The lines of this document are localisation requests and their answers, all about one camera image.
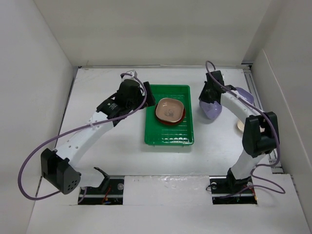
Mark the cream square panda plate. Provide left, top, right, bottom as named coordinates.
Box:
left=237, top=120, right=245, bottom=133

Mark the purple square panda plate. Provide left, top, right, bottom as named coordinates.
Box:
left=199, top=94, right=222, bottom=120

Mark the pink square panda plate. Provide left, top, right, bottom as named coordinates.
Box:
left=155, top=97, right=185, bottom=122

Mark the red round plate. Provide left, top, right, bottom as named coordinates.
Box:
left=155, top=109, right=186, bottom=126

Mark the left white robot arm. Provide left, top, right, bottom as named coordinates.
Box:
left=40, top=78, right=156, bottom=195

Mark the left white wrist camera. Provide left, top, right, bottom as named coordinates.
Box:
left=120, top=70, right=137, bottom=81

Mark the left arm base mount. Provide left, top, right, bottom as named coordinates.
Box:
left=78, top=176, right=125, bottom=205

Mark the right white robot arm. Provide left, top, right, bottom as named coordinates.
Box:
left=199, top=71, right=280, bottom=195

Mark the green plastic bin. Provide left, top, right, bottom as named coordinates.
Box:
left=144, top=84, right=194, bottom=146

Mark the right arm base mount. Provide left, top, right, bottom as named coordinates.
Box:
left=206, top=176, right=257, bottom=205

